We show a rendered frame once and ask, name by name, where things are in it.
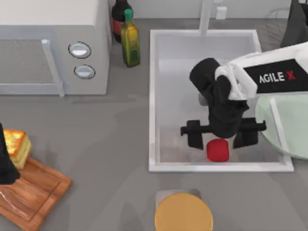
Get pale green round plate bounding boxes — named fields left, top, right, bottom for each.
left=254, top=92, right=308, bottom=160

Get yellow round container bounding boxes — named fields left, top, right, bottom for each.
left=154, top=192, right=214, bottom=231

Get large microwave knob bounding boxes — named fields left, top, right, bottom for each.
left=68, top=41, right=92, bottom=59

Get microwave door handle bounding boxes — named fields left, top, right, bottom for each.
left=40, top=39, right=66, bottom=97

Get dark grey angular object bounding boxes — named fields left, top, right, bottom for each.
left=280, top=0, right=308, bottom=49

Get small microwave knob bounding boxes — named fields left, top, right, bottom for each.
left=73, top=64, right=96, bottom=80

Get white sink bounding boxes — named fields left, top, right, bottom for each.
left=148, top=29, right=295, bottom=173

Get pale microwave oven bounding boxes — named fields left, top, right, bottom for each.
left=0, top=0, right=113, bottom=97

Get toasted bread slice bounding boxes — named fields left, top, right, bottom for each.
left=3, top=129, right=32, bottom=169

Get green oil bottle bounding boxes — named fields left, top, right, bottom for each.
left=120, top=9, right=141, bottom=68

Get dark bottle with red label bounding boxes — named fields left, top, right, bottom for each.
left=111, top=0, right=133, bottom=44

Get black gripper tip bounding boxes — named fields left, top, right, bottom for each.
left=0, top=122, right=21, bottom=185

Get wooden cutting board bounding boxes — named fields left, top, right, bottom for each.
left=0, top=157, right=73, bottom=231

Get tall white tap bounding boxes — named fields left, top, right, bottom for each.
left=199, top=0, right=213, bottom=37

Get red cup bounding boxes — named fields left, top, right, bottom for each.
left=206, top=138, right=230, bottom=163

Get small white tap lever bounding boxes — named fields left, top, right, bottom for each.
left=216, top=6, right=227, bottom=20

